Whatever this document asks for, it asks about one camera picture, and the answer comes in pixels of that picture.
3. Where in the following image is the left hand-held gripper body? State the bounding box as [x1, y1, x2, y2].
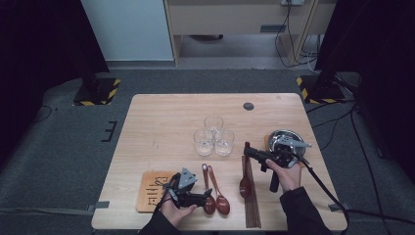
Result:
[163, 167, 199, 210]

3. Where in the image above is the bundle of dark wooden chopsticks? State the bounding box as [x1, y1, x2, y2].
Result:
[241, 155, 262, 229]

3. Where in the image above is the stainless steel bowl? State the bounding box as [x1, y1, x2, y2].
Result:
[267, 129, 307, 159]

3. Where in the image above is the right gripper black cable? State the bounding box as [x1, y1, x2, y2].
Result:
[301, 157, 350, 235]

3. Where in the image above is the beige wooden desk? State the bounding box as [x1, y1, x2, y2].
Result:
[163, 0, 339, 68]

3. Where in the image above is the grey floor strip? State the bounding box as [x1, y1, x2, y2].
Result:
[327, 202, 350, 212]
[86, 200, 111, 212]

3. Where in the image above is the black hanging cable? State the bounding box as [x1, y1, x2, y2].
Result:
[274, 3, 319, 69]

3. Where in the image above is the person's right hand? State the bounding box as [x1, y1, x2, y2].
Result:
[265, 159, 303, 193]

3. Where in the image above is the thin black floor cable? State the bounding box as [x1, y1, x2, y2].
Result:
[32, 105, 54, 123]

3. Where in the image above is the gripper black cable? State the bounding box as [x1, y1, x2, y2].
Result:
[153, 185, 174, 214]
[301, 157, 350, 235]

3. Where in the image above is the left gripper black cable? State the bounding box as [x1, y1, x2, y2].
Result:
[153, 185, 174, 214]

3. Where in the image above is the dark object under desk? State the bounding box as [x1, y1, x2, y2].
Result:
[190, 33, 225, 42]

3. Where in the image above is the black stand base striped edge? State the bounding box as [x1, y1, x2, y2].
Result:
[72, 67, 121, 107]
[296, 73, 346, 105]

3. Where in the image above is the person's left hand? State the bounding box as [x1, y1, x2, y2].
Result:
[160, 197, 199, 228]

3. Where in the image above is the square wooden trivet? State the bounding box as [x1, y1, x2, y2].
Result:
[263, 134, 308, 169]
[136, 170, 179, 213]

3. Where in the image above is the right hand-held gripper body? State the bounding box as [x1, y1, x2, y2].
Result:
[269, 135, 312, 193]

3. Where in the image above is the white cabinet panel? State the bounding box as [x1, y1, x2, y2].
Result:
[79, 0, 174, 62]

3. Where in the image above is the long black floor cable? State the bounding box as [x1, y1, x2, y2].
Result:
[349, 109, 392, 235]

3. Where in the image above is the dark red wooden spoon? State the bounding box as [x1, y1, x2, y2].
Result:
[207, 164, 231, 216]
[201, 163, 217, 215]
[239, 141, 253, 199]

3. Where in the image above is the clear drinking glass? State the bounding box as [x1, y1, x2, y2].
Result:
[204, 115, 224, 135]
[193, 127, 214, 157]
[213, 128, 236, 157]

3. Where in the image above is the black curtain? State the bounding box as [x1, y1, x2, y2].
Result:
[314, 0, 415, 184]
[0, 0, 110, 165]

